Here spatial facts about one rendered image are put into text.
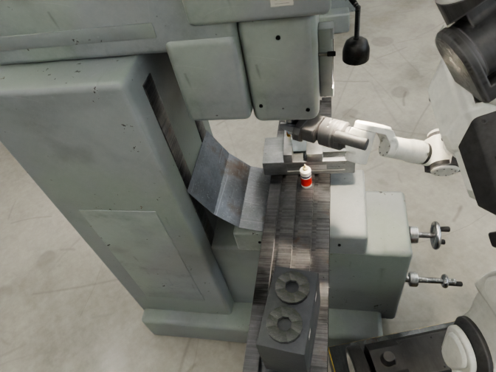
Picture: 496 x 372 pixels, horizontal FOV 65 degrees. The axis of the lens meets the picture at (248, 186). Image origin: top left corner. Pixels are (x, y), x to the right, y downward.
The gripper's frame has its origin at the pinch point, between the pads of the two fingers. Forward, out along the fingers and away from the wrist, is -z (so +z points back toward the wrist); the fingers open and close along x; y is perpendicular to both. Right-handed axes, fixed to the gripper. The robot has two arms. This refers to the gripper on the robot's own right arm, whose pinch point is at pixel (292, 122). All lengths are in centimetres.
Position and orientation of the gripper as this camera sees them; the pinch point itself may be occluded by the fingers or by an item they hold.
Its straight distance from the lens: 128.9
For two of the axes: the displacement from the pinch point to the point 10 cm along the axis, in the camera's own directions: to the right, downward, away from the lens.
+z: 8.2, 3.2, -4.7
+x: -5.4, 6.8, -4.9
